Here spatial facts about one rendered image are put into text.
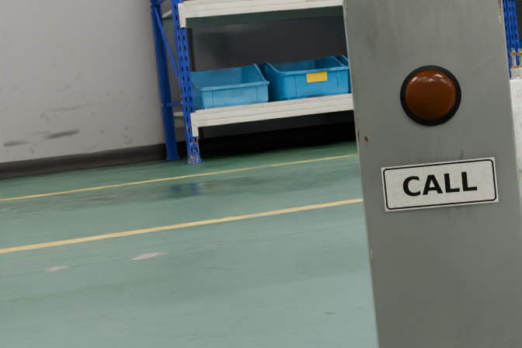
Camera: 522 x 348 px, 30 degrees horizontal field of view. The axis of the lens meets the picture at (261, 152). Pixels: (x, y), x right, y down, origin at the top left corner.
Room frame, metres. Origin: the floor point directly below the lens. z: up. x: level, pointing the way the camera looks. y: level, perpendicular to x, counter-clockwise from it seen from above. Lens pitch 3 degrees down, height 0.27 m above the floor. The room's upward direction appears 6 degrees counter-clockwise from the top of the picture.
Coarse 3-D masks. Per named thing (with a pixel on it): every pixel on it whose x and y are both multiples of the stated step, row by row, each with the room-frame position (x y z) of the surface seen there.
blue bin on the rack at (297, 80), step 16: (256, 64) 5.30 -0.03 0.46; (272, 64) 5.41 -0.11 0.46; (288, 64) 5.44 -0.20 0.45; (304, 64) 5.47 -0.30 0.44; (320, 64) 5.40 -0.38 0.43; (336, 64) 5.17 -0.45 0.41; (272, 80) 5.11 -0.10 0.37; (288, 80) 4.93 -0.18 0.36; (304, 80) 4.96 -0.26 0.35; (320, 80) 4.98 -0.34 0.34; (336, 80) 5.01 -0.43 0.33; (272, 96) 5.15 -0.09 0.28; (288, 96) 4.94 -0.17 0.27; (304, 96) 4.97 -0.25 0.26; (320, 96) 4.99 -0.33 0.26
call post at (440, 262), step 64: (384, 0) 0.44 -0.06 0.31; (448, 0) 0.43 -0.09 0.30; (384, 64) 0.44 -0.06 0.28; (448, 64) 0.43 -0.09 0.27; (384, 128) 0.44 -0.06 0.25; (448, 128) 0.43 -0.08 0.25; (512, 128) 0.43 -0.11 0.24; (384, 192) 0.44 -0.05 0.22; (448, 192) 0.43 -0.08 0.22; (512, 192) 0.43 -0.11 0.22; (384, 256) 0.44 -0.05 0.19; (448, 256) 0.43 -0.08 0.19; (512, 256) 0.43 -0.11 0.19; (384, 320) 0.44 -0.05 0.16; (448, 320) 0.43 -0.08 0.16; (512, 320) 0.43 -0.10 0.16
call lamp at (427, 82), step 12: (420, 72) 0.43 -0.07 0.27; (432, 72) 0.43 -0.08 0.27; (408, 84) 0.43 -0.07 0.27; (420, 84) 0.43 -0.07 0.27; (432, 84) 0.43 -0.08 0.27; (444, 84) 0.43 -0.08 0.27; (408, 96) 0.43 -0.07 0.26; (420, 96) 0.43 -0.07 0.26; (432, 96) 0.43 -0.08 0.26; (444, 96) 0.43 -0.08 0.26; (420, 108) 0.43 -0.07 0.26; (432, 108) 0.43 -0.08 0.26; (444, 108) 0.43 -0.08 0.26
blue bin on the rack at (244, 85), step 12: (192, 72) 5.31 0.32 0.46; (204, 72) 5.33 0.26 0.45; (216, 72) 5.35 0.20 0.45; (228, 72) 5.37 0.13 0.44; (240, 72) 5.38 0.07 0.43; (252, 72) 5.17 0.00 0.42; (192, 84) 4.98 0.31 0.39; (204, 84) 5.32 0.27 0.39; (216, 84) 5.34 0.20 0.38; (228, 84) 5.36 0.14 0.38; (240, 84) 4.88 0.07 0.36; (252, 84) 4.90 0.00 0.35; (264, 84) 4.92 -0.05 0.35; (204, 96) 4.84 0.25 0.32; (216, 96) 4.86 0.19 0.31; (228, 96) 4.87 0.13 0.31; (240, 96) 4.89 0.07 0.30; (252, 96) 4.91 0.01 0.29; (264, 96) 4.93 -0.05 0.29; (204, 108) 4.85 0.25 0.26
